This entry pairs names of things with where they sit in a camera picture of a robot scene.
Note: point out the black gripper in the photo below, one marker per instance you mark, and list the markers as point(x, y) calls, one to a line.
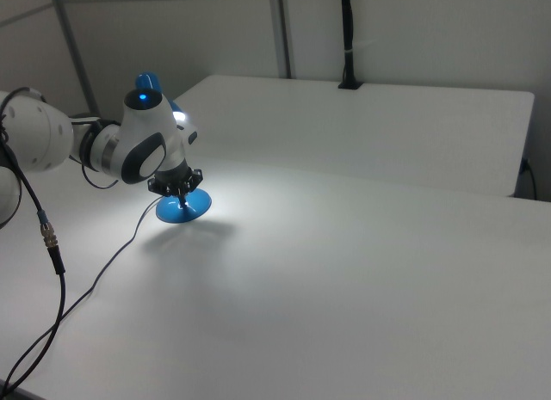
point(172, 182)

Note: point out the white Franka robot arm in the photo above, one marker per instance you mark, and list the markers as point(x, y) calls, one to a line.
point(138, 142)

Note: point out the black pole with table clamp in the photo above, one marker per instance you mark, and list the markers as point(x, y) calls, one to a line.
point(348, 38)

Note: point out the grey partition corner post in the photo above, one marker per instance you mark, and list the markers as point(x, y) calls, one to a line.
point(75, 51)

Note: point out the grey partition middle post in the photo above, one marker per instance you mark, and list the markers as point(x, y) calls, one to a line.
point(282, 30)

